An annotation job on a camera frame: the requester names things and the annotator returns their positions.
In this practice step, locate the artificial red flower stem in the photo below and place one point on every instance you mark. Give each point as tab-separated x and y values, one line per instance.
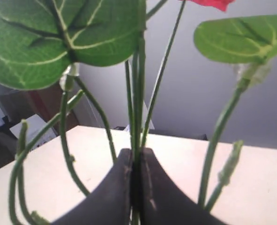
41	41

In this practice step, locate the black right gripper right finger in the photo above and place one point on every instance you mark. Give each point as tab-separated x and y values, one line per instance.
162	202

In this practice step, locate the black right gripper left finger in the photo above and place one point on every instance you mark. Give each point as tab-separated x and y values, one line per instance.
110	202

